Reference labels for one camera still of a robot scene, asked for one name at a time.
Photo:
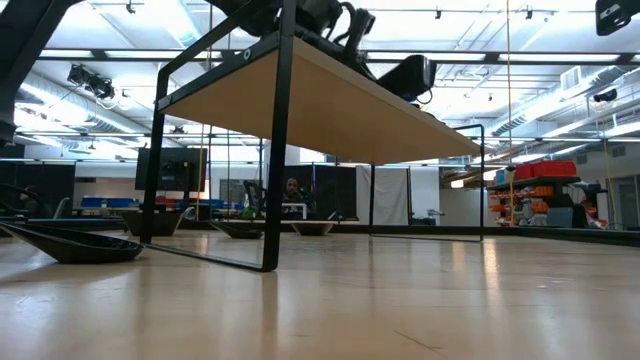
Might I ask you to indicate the black monitor screen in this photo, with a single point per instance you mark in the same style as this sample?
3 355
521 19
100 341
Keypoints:
185 170

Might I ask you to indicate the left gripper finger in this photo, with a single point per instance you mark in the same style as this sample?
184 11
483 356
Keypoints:
412 77

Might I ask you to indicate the storage rack with bins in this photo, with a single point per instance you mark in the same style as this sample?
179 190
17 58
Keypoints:
560 200

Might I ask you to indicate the white hanging curtain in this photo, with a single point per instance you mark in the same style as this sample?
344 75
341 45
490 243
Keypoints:
390 195

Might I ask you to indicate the black oval leaf plate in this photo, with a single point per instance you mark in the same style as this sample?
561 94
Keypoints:
312 229

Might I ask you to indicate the black backdrop board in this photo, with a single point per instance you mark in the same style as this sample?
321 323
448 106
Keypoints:
340 180

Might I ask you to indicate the black overhead crossbeam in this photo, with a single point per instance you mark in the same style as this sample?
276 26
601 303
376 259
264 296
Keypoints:
492 56

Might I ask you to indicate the person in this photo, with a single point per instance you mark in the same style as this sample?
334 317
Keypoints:
292 187

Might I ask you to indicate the wooden shelf riser black legs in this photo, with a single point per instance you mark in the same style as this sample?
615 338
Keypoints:
325 110

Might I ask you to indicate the red storage bin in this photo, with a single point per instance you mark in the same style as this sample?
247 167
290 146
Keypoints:
550 169

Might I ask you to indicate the black ceiling camera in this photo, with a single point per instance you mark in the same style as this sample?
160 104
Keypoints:
605 95
92 82

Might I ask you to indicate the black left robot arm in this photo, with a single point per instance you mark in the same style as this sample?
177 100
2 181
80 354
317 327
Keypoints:
25 65

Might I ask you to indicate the black teardrop plate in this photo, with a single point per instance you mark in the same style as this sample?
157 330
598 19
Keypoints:
240 232
75 250

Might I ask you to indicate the black wavy square plate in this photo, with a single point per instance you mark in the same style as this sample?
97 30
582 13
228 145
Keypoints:
172 224

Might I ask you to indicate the black partition panel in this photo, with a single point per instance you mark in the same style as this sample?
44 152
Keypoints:
50 180

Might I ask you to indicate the blue storage bins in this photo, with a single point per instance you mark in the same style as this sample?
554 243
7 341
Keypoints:
107 202

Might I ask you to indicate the black office chair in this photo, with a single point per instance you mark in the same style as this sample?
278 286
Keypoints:
255 195

